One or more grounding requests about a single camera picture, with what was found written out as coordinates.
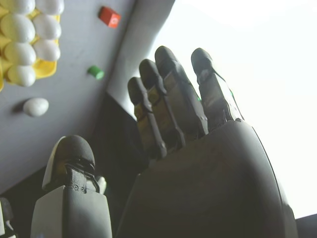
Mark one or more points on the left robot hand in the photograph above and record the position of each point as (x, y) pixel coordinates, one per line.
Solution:
(203, 188)

